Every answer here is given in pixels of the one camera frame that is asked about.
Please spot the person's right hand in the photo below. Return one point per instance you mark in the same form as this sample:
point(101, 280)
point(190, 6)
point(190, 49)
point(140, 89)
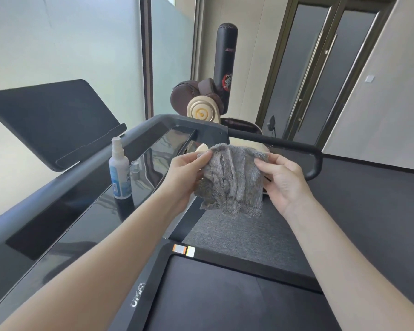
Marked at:
point(286, 186)

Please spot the person's left hand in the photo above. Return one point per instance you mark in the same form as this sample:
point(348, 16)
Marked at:
point(179, 182)

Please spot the grey fluffy cloth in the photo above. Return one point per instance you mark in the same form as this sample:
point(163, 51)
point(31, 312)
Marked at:
point(231, 179)

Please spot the white blue spray bottle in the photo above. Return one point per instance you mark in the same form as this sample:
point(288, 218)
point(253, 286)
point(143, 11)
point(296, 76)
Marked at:
point(120, 175)

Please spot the dark grey treadmill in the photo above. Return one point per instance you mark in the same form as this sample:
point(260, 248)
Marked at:
point(227, 296)

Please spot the person's right forearm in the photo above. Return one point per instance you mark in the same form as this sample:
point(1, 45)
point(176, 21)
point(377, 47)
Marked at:
point(348, 272)

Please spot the person's left forearm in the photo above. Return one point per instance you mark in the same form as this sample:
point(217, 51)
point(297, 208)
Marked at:
point(96, 272)

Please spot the small clear bottle cap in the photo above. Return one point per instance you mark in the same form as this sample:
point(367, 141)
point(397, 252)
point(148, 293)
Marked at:
point(135, 166)

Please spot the small black stand device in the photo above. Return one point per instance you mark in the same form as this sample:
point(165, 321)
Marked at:
point(271, 124)

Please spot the beige brown massage chair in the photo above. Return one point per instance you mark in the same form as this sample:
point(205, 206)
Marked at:
point(201, 110)

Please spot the dark glass double door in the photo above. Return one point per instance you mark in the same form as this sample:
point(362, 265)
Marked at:
point(296, 65)

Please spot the black punching bag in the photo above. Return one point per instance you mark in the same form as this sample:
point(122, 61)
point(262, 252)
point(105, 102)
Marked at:
point(225, 58)

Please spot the black console screen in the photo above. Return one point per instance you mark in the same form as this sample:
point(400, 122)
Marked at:
point(55, 120)

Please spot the white wall switch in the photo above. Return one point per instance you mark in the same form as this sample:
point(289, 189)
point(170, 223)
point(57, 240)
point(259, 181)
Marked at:
point(370, 78)

